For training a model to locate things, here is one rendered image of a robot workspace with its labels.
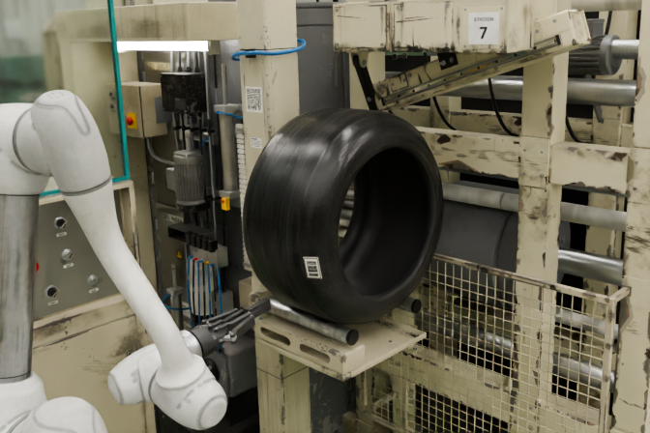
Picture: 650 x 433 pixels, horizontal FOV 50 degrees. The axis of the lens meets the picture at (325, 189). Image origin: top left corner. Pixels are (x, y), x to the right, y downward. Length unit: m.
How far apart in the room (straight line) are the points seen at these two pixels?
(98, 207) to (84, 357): 0.95
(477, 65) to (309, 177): 0.62
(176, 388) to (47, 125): 0.57
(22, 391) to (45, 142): 0.51
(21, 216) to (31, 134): 0.19
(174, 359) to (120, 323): 0.87
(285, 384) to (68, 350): 0.68
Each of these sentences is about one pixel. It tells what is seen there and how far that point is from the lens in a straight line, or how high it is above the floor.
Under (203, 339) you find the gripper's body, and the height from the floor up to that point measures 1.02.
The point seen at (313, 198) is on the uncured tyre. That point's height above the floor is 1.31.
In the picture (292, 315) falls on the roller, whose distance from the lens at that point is 2.06.
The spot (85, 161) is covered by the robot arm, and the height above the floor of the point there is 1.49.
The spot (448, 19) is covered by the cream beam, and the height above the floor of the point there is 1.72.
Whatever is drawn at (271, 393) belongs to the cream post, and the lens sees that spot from 2.40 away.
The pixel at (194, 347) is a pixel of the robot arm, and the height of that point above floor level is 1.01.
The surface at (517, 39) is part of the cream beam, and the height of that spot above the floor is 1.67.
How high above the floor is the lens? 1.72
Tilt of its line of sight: 13 degrees down
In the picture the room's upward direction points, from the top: 2 degrees counter-clockwise
